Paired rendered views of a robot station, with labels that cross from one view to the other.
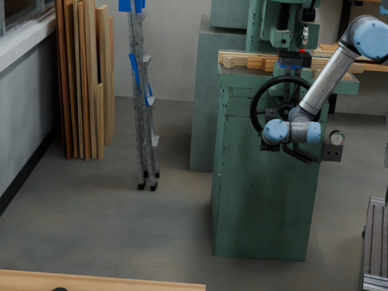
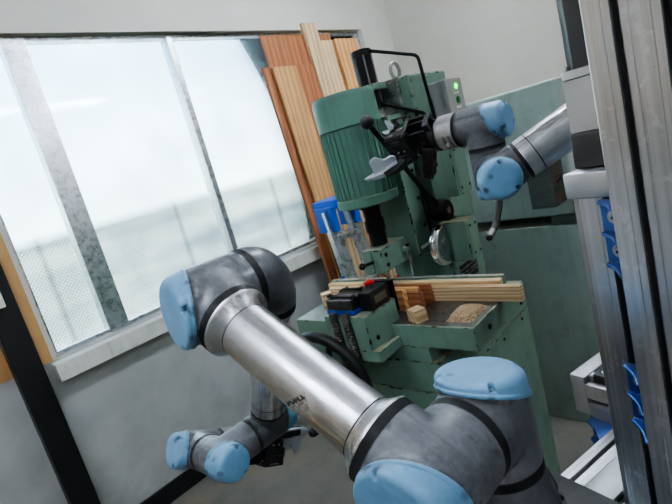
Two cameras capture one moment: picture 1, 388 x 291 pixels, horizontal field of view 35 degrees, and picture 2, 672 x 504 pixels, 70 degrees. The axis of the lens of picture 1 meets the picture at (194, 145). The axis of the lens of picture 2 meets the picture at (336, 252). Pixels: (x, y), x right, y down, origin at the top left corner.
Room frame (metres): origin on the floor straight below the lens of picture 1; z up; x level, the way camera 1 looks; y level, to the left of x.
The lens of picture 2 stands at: (1.64, -1.25, 1.36)
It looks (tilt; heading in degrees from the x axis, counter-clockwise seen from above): 11 degrees down; 46
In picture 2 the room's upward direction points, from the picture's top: 15 degrees counter-clockwise
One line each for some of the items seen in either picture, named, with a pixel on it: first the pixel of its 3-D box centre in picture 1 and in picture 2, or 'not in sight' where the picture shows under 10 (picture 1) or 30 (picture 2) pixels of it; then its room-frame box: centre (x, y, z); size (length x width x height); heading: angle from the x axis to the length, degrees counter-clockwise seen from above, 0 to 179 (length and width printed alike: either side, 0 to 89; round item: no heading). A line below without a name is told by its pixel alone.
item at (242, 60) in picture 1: (293, 64); (412, 293); (2.70, -0.42, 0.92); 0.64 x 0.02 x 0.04; 92
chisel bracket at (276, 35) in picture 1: (280, 38); (387, 257); (2.72, -0.35, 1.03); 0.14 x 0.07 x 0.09; 2
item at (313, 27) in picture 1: (308, 34); (461, 238); (2.89, -0.50, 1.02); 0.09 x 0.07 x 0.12; 92
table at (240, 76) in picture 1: (287, 80); (385, 324); (2.59, -0.39, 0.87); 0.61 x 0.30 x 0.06; 92
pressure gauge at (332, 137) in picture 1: (336, 139); not in sight; (2.50, -0.61, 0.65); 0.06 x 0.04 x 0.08; 92
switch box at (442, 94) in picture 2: not in sight; (449, 107); (3.02, -0.48, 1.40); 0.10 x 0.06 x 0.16; 2
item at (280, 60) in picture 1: (295, 59); (357, 297); (2.50, -0.39, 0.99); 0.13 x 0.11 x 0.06; 92
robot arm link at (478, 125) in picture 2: not in sight; (483, 125); (2.61, -0.77, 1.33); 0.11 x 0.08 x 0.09; 92
